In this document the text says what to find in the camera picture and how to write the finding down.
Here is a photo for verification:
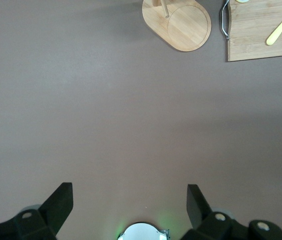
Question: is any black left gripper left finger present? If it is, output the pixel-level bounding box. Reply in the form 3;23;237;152
0;182;74;240

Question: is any bamboo cutting board metal handle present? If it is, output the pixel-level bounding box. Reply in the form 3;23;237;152
220;0;282;63

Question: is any wooden cup rack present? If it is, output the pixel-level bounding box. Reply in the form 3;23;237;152
142;0;212;53

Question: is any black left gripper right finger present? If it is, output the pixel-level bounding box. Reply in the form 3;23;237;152
186;184;282;240

